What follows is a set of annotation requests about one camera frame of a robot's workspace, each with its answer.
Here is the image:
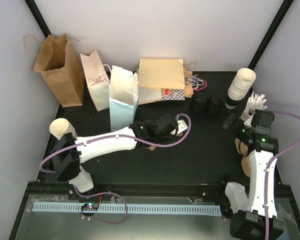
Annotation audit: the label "brown pulp cup carrier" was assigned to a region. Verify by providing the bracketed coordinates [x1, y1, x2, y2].
[147, 131, 189, 151]

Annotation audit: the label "light blue paper bag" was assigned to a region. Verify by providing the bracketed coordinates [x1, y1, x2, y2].
[106, 65, 139, 132]

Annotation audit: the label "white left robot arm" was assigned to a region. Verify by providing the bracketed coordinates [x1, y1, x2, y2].
[49, 114, 188, 200]

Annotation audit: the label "paper cup near left arm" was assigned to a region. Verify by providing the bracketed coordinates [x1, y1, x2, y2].
[49, 118, 78, 140]

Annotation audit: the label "right stack black lids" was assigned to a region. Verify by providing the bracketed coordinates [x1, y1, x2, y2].
[207, 95, 225, 116]

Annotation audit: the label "stack black lids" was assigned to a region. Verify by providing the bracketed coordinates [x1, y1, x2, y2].
[207, 95, 225, 116]
[189, 92, 208, 115]

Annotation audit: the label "bundle of white straws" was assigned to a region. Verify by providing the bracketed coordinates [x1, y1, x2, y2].
[243, 91, 268, 112]

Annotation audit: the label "left stack black lids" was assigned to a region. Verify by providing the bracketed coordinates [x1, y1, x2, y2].
[189, 92, 208, 115]

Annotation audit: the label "stack of white paper cups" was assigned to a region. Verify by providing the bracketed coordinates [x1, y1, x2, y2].
[225, 68, 257, 110]

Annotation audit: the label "flat tan paper bag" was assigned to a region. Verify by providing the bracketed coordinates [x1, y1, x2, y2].
[138, 58, 185, 90]

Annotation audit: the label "pink cream paper bag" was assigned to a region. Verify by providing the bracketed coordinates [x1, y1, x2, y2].
[80, 50, 110, 112]

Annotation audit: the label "small lit circuit board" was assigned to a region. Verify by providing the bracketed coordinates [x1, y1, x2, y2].
[81, 203, 99, 211]

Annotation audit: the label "brown kraft paper bag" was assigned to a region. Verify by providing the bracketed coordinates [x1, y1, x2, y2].
[23, 33, 85, 108]

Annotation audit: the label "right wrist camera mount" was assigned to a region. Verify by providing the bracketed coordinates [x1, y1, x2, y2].
[240, 109, 255, 126]

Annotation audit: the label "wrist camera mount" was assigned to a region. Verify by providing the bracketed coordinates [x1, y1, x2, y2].
[240, 109, 255, 126]
[175, 119, 191, 137]

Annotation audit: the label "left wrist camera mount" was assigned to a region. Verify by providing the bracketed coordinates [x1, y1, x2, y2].
[175, 119, 191, 137]

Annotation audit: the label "flat bags with coloured handles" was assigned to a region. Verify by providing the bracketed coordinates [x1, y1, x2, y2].
[183, 62, 208, 98]

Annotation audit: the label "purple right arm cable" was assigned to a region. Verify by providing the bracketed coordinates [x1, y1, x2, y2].
[221, 110, 300, 240]

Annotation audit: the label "light blue slotted cable duct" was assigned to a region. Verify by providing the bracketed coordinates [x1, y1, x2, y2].
[32, 202, 222, 217]

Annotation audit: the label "black right frame post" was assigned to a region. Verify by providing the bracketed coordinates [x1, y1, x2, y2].
[247, 0, 294, 70]

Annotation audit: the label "black frame post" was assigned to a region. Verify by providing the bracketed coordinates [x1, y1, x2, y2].
[24, 0, 52, 38]
[247, 0, 294, 70]

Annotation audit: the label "black left frame post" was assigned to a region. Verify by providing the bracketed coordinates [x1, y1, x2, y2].
[24, 0, 52, 38]

